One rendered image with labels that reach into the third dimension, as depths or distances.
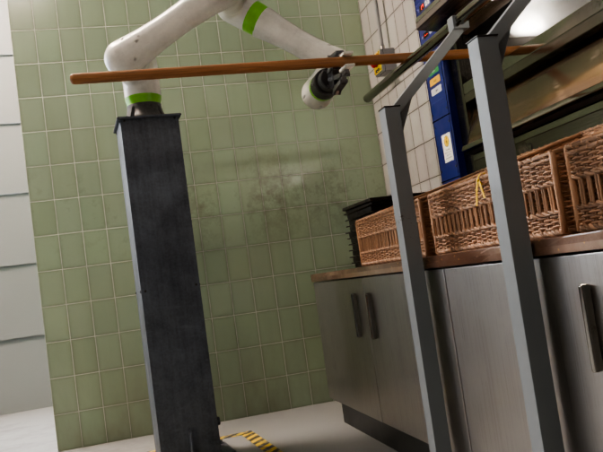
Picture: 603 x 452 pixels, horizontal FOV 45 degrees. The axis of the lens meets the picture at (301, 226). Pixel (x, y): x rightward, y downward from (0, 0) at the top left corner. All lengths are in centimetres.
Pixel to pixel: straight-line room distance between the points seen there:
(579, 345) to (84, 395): 236
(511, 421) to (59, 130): 238
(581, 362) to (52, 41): 271
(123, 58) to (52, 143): 91
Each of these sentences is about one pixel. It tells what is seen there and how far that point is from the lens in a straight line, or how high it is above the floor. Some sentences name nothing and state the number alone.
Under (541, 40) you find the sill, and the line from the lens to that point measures 229.
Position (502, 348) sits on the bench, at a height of 38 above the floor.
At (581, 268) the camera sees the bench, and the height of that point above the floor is 52.
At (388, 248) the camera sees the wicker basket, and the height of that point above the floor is 62.
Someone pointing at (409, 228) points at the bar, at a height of 65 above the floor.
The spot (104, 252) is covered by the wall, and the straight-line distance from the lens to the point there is 325.
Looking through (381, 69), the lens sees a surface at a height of 142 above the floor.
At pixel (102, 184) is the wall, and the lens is 328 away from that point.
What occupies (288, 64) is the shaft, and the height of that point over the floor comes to 119.
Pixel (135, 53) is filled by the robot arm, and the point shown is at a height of 138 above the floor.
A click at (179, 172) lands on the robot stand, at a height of 99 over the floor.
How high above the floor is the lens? 57
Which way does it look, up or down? 4 degrees up
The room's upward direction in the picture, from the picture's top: 8 degrees counter-clockwise
